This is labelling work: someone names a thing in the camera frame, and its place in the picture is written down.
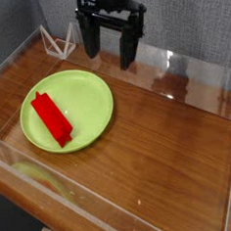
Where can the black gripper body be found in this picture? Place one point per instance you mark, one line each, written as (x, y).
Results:
(114, 14)

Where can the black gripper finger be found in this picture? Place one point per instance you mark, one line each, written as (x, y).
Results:
(90, 32)
(128, 48)

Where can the green round plate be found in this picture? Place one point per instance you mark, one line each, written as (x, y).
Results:
(83, 97)

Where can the red plastic block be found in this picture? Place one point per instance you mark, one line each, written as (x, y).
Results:
(53, 118)

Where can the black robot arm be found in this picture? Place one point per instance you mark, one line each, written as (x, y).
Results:
(125, 16)

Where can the clear acrylic corner bracket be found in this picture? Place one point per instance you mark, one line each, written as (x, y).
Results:
(58, 47)

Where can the clear acrylic enclosure wall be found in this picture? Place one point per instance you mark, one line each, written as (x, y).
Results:
(162, 164)

